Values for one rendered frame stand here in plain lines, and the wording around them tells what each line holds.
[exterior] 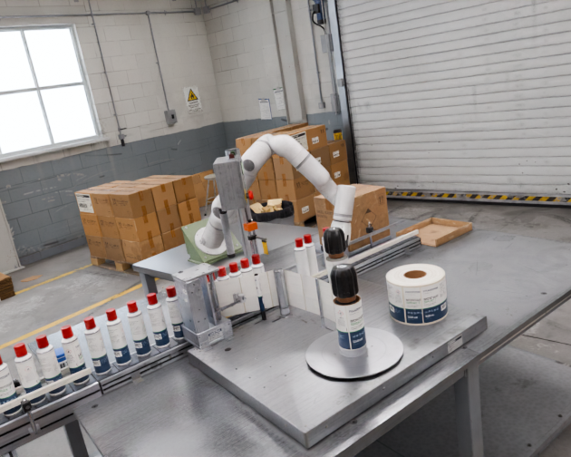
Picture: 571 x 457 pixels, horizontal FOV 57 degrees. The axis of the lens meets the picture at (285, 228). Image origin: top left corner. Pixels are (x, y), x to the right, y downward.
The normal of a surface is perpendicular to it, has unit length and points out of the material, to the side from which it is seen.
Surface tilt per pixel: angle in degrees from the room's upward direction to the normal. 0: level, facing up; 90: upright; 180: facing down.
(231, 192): 90
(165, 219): 90
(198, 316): 90
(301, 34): 90
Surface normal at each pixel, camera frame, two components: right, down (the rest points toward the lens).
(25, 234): 0.73, 0.07
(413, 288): -0.32, 0.31
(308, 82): -0.67, 0.30
